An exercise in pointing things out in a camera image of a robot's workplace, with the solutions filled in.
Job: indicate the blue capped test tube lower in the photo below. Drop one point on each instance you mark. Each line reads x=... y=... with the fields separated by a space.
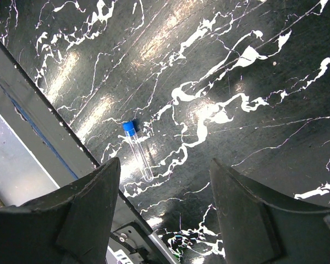
x=138 y=151

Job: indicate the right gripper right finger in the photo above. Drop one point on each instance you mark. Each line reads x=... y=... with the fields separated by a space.
x=261 y=225

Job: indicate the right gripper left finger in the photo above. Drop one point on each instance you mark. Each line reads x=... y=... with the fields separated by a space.
x=69 y=225

